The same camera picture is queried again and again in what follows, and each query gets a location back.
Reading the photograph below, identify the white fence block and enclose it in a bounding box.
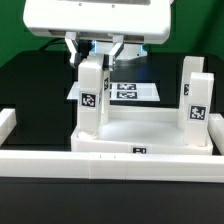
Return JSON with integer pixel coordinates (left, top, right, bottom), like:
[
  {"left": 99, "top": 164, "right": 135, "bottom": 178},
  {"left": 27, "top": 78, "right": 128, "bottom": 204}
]
[
  {"left": 0, "top": 108, "right": 17, "bottom": 146},
  {"left": 208, "top": 113, "right": 224, "bottom": 156}
]

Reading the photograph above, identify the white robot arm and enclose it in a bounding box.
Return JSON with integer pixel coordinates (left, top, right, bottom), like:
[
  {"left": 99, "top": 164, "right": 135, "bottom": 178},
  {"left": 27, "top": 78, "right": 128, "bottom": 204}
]
[{"left": 23, "top": 0, "right": 174, "bottom": 67}]

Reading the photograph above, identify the white front fence bar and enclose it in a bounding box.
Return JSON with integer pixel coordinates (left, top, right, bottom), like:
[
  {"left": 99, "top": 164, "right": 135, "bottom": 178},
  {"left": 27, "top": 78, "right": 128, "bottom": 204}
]
[{"left": 0, "top": 150, "right": 224, "bottom": 183}]

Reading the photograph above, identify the white right fence block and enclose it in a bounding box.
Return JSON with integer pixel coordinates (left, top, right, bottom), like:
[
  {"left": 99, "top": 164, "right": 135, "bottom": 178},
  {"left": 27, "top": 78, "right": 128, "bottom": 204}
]
[{"left": 208, "top": 113, "right": 224, "bottom": 156}]

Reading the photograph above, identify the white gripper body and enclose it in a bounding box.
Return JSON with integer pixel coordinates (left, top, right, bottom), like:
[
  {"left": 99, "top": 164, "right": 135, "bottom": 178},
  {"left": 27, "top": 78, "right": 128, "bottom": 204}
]
[{"left": 23, "top": 0, "right": 171, "bottom": 44}]

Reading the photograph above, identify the marker tag sheet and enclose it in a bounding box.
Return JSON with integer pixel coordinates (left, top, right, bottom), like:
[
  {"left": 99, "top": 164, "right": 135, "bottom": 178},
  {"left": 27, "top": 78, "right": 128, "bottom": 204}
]
[{"left": 66, "top": 80, "right": 161, "bottom": 103}]

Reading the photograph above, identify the white left fence block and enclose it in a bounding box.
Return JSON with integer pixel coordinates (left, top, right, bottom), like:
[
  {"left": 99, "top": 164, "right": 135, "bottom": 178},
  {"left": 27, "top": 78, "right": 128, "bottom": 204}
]
[{"left": 0, "top": 108, "right": 17, "bottom": 146}]

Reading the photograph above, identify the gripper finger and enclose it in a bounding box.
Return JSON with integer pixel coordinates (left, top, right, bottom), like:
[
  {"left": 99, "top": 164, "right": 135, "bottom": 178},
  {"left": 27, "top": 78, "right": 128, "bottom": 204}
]
[
  {"left": 104, "top": 35, "right": 124, "bottom": 71},
  {"left": 65, "top": 32, "right": 81, "bottom": 68}
]

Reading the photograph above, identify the white desk top tray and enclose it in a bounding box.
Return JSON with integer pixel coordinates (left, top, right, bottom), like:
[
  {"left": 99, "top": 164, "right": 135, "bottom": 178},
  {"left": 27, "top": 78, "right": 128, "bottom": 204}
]
[{"left": 71, "top": 105, "right": 213, "bottom": 155}]

